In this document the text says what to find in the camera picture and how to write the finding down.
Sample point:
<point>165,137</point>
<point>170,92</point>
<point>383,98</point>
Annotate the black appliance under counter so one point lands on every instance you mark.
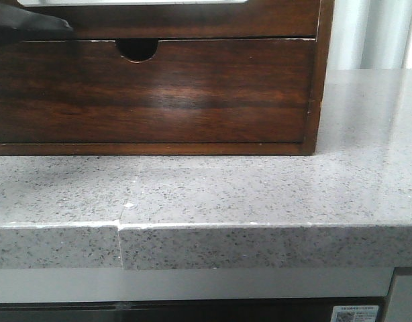
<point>313,309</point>

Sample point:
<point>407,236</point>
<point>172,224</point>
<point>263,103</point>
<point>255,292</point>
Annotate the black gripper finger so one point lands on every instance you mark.
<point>19,24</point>

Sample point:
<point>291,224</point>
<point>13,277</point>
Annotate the white tray on cabinet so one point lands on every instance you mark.
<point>56,3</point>

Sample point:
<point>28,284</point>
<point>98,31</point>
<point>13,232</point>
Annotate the white QR code sticker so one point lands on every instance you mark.
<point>356,313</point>

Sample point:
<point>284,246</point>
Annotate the dark wooden drawer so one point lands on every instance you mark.
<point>205,91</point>

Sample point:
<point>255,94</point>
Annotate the dark wooden drawer cabinet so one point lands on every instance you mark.
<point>136,30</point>

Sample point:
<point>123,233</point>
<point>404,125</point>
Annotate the white cabinet panel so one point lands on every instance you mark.
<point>399,305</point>

